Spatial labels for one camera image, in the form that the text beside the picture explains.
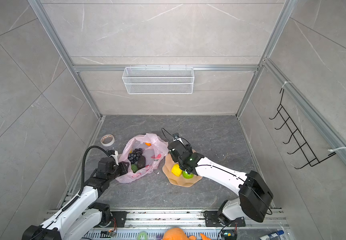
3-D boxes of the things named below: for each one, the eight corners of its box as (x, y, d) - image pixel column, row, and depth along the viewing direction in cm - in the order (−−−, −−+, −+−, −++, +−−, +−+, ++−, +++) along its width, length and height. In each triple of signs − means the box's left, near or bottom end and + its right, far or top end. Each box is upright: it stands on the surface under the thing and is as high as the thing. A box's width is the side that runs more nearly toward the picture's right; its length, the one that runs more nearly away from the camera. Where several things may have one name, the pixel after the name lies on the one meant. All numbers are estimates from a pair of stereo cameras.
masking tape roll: (100, 146, 104) (98, 144, 102) (103, 136, 110) (102, 134, 108) (113, 146, 104) (111, 144, 102) (116, 136, 110) (115, 134, 108)
